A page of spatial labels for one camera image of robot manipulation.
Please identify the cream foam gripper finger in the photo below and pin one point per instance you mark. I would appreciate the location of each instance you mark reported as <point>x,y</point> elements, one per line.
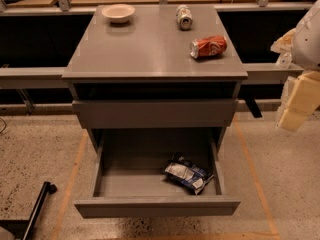
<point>299,100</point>
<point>284,43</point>

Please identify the blue chip bag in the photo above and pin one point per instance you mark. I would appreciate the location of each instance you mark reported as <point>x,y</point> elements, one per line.
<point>187,174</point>

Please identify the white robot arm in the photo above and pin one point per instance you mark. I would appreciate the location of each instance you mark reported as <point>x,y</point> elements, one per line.
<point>300,46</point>

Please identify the closed grey top drawer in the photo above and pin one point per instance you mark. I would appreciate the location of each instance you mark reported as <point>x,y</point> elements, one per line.
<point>155,114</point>

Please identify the grey drawer cabinet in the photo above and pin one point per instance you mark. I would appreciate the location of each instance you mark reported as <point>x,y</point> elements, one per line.
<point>149,58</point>

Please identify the open grey middle drawer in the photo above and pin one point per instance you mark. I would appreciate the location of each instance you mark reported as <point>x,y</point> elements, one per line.
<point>129,179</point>

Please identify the clear sanitizer pump bottle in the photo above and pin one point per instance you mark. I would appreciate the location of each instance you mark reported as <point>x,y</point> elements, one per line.
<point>284,61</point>

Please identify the crushed red soda can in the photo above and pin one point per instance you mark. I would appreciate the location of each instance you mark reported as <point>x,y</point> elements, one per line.
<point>208,47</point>

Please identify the crushed white green can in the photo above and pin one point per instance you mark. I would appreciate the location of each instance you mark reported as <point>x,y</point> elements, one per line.
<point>184,17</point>

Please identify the white ceramic bowl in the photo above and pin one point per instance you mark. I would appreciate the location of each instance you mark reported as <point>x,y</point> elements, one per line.
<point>118,13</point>

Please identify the black metal leg with caster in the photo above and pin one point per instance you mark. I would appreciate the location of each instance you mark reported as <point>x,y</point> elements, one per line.
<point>23,229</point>

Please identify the grey metal rail shelf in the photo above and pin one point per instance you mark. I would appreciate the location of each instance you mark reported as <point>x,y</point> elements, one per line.
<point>51,77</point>

